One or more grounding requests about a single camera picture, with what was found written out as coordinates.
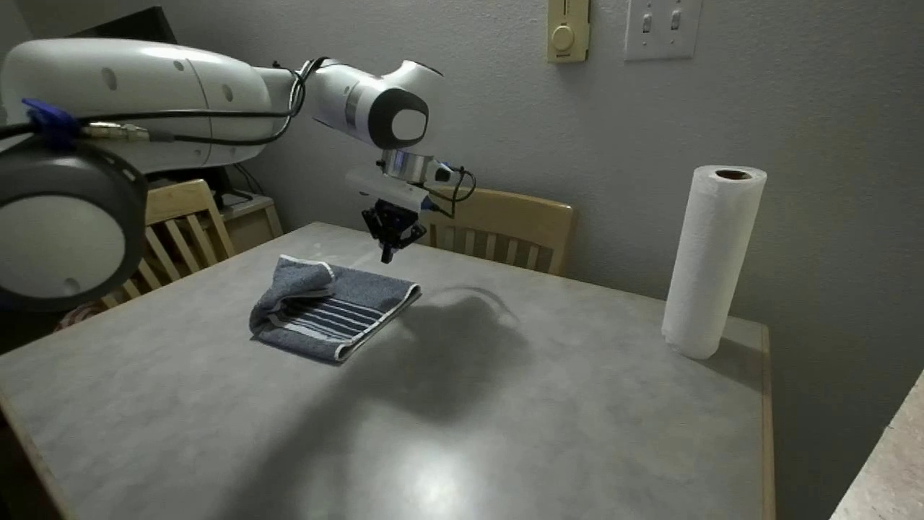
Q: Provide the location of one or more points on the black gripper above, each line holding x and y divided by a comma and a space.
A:
392, 216

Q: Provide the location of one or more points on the grey striped towel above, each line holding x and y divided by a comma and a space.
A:
327, 313

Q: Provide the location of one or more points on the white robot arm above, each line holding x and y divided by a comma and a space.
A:
133, 104

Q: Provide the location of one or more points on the white paper towel roll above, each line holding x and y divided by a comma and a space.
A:
712, 261

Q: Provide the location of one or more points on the wooden chair with slatted back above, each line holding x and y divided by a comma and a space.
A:
509, 225
182, 232

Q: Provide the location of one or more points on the beige box behind chair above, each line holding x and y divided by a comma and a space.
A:
253, 219

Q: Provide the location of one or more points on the light countertop edge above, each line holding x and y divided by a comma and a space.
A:
884, 463

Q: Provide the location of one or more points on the beige wall thermostat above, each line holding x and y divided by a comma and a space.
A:
568, 31

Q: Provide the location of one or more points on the white light switch plate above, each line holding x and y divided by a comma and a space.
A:
663, 29

